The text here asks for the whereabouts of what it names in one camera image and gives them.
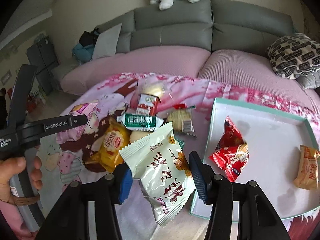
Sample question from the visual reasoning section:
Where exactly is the orange swiss roll packet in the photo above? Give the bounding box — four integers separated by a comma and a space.
293, 145, 319, 190

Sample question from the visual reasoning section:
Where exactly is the red snack packet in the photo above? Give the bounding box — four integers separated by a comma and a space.
209, 116, 249, 182

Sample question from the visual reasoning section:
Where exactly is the yellow bread packet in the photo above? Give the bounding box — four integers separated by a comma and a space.
87, 118, 131, 173

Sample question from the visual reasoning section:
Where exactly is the white peanut snack packet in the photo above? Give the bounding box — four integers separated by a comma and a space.
120, 123, 195, 226

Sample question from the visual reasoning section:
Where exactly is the pale yellow bun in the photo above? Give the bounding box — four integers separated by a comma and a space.
129, 131, 151, 143

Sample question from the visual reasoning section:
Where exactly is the green white walnut cake packet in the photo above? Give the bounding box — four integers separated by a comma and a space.
117, 113, 164, 132

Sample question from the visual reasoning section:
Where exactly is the red white milk biscuit packet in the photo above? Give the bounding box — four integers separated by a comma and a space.
136, 94, 160, 116

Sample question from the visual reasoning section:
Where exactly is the round biscuit clear packet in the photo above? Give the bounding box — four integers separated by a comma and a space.
167, 108, 196, 137

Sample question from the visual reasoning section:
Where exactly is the clear bread bun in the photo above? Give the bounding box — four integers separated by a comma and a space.
141, 82, 172, 100

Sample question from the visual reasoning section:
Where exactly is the pink swiss roll packet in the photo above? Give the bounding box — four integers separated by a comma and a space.
56, 101, 98, 144

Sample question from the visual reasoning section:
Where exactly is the dark green snack packet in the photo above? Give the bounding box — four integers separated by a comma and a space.
175, 137, 185, 150

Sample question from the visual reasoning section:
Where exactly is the person's left hand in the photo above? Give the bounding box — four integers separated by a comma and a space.
0, 156, 43, 204

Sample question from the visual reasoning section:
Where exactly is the grey storage cabinet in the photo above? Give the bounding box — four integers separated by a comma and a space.
27, 36, 59, 95

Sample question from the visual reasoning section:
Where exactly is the teal blue clothing pile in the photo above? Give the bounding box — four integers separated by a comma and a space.
72, 43, 94, 64

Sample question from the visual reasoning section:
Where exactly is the black bag on sofa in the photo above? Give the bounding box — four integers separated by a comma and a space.
79, 28, 100, 47

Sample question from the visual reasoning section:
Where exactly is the teal white tray box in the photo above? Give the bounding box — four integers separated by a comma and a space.
200, 98, 319, 220

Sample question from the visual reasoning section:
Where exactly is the pink cartoon tablecloth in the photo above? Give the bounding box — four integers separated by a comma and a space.
0, 72, 320, 240

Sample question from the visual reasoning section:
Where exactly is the light grey pillow left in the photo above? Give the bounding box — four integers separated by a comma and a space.
92, 23, 122, 60

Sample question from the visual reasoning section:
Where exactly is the small red candy wrapper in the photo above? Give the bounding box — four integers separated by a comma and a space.
173, 103, 196, 110

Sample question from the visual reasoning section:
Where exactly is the pink sofa seat cover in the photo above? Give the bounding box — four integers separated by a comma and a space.
61, 46, 319, 123

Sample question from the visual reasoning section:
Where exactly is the grey pillow right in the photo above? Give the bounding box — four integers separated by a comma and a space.
296, 71, 320, 89

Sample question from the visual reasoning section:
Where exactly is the black white patterned pillow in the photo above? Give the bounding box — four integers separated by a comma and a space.
266, 33, 319, 80

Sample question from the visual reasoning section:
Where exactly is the grey leather sofa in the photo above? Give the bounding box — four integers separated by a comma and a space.
96, 0, 295, 56

